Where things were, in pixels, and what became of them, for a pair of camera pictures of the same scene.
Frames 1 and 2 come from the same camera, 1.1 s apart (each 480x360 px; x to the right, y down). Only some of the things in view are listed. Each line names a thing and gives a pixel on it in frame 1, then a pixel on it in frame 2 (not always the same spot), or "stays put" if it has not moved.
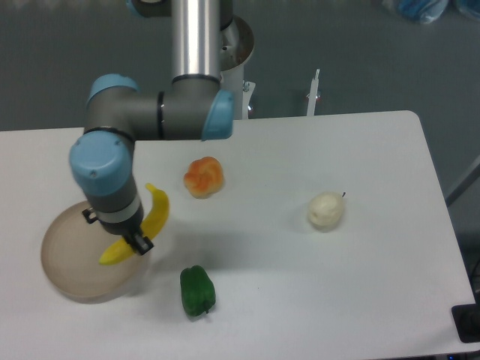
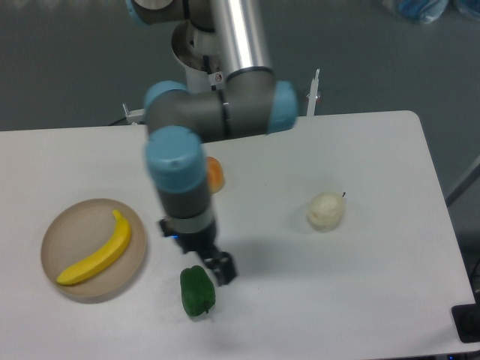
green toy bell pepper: (198, 290) stays put
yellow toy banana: (154, 221) to (115, 246)
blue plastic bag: (428, 11) stays put
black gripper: (125, 223) to (203, 242)
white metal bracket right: (313, 94) stays put
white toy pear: (325, 211) stays put
